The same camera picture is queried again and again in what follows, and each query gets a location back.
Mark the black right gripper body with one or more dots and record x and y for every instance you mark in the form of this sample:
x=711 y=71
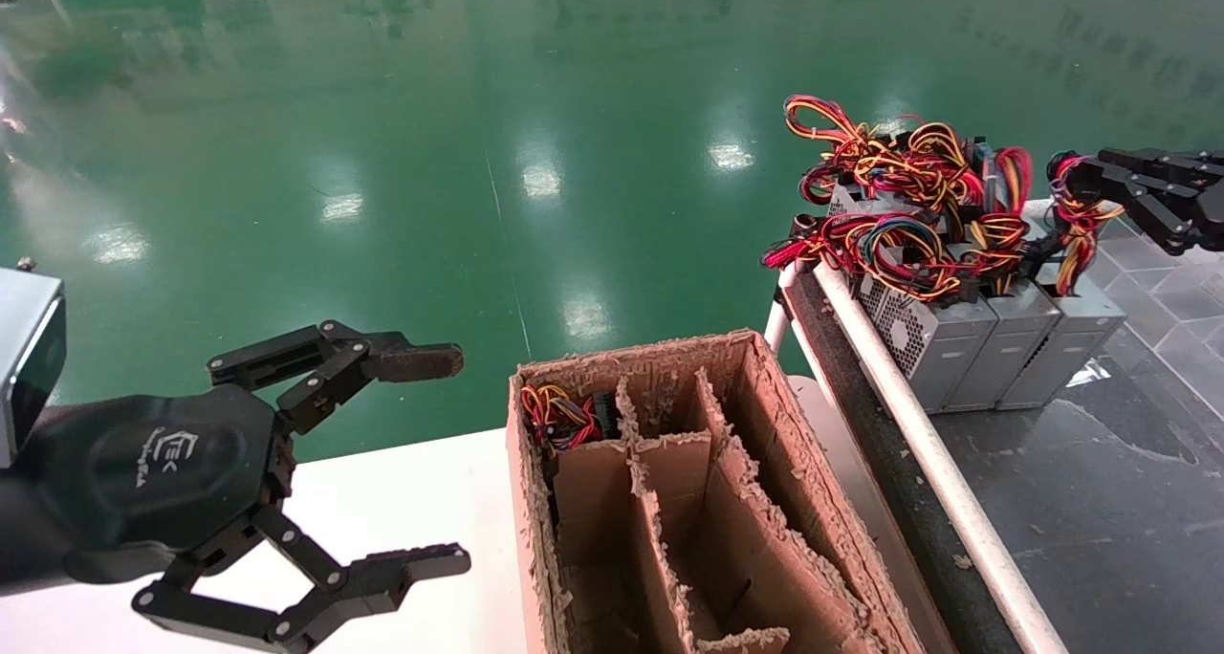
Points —
x=1214 y=216

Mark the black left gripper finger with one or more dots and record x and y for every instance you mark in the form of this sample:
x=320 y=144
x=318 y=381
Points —
x=382 y=362
x=382 y=577

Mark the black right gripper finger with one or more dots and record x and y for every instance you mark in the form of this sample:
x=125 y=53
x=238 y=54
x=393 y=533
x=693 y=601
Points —
x=1152 y=214
x=1138 y=164

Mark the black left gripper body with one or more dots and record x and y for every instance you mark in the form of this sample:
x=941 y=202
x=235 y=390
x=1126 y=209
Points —
x=163 y=472

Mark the clear acrylic divider tray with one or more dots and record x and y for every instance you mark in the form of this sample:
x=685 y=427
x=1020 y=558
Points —
x=1176 y=291

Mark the worn cardboard divider box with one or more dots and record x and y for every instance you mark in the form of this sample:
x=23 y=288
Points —
x=688 y=539

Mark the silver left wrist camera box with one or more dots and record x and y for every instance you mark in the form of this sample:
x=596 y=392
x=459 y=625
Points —
x=24 y=348

